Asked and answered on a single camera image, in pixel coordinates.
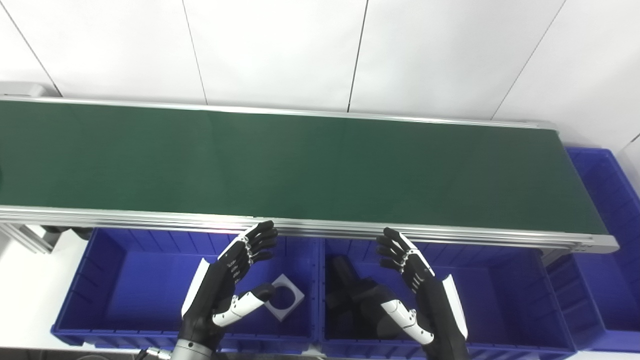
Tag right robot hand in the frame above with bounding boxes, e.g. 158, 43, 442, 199
375, 226, 471, 360

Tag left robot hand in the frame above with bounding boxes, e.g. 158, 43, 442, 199
178, 220, 279, 348

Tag blue plastic bin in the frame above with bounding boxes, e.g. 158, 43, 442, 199
545, 146, 640, 353
317, 237, 577, 360
50, 227, 321, 353

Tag white square part with hole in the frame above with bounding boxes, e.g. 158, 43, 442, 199
260, 274, 305, 322

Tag green conveyor belt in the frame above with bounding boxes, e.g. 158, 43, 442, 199
0, 81, 621, 254
0, 100, 608, 236

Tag black motor under conveyor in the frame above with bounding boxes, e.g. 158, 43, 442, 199
42, 226, 94, 241

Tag aluminium conveyor leg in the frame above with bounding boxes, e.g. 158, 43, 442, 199
0, 223, 62, 254

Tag grey conveyor end cap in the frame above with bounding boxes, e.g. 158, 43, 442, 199
0, 82, 47, 99

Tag black cylinder parts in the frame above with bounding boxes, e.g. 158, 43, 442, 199
326, 255, 401, 342

